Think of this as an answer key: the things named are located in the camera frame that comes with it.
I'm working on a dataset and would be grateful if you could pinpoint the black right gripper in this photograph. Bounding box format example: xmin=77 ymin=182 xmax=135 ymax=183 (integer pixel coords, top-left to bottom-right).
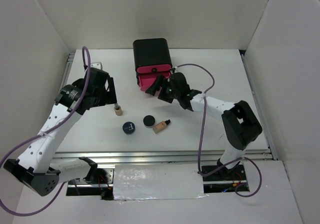
xmin=146 ymin=74 xmax=181 ymax=104

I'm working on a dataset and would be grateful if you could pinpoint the aluminium front rail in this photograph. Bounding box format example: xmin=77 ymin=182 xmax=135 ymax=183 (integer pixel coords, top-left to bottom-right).
xmin=53 ymin=149 xmax=273 ymax=164

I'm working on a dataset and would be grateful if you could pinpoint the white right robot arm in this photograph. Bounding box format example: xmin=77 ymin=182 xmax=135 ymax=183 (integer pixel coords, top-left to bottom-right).
xmin=144 ymin=72 xmax=263 ymax=180

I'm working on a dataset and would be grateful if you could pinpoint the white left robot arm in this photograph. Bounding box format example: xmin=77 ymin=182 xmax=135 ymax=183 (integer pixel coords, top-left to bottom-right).
xmin=3 ymin=62 xmax=117 ymax=197

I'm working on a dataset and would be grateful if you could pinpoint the pink middle drawer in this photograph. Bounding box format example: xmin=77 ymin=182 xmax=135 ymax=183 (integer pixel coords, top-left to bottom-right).
xmin=137 ymin=72 xmax=171 ymax=92

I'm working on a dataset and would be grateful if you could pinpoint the navy round compact jar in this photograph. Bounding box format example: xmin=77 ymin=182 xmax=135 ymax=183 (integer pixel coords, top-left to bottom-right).
xmin=122 ymin=121 xmax=136 ymax=135

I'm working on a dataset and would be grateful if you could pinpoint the lying beige foundation bottle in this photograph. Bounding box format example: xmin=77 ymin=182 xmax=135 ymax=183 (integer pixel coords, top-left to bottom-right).
xmin=153 ymin=119 xmax=171 ymax=134

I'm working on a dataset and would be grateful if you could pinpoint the aluminium left side rail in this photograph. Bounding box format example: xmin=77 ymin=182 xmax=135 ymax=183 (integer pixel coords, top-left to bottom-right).
xmin=60 ymin=53 xmax=75 ymax=88

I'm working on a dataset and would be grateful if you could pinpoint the upright beige foundation bottle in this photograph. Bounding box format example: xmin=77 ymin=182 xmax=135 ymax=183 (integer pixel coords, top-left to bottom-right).
xmin=113 ymin=103 xmax=123 ymax=116

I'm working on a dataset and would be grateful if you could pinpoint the aluminium rail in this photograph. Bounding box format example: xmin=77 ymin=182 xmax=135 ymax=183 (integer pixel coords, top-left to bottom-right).
xmin=53 ymin=149 xmax=273 ymax=164
xmin=240 ymin=53 xmax=279 ymax=161
xmin=60 ymin=53 xmax=75 ymax=88

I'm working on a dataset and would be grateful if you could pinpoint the black lid powder jar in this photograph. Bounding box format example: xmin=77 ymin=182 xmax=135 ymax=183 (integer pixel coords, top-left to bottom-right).
xmin=142 ymin=115 xmax=156 ymax=128

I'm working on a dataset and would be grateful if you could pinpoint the aluminium right side rail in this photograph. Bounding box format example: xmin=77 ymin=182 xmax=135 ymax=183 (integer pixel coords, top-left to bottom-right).
xmin=240 ymin=53 xmax=279 ymax=161

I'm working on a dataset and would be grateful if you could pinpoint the white foil cover sheet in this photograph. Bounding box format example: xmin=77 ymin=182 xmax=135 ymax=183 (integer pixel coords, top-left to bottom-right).
xmin=113 ymin=163 xmax=206 ymax=201

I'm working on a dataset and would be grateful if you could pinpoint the black drawer organizer box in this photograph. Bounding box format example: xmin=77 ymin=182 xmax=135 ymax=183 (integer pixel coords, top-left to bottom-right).
xmin=132 ymin=38 xmax=173 ymax=86

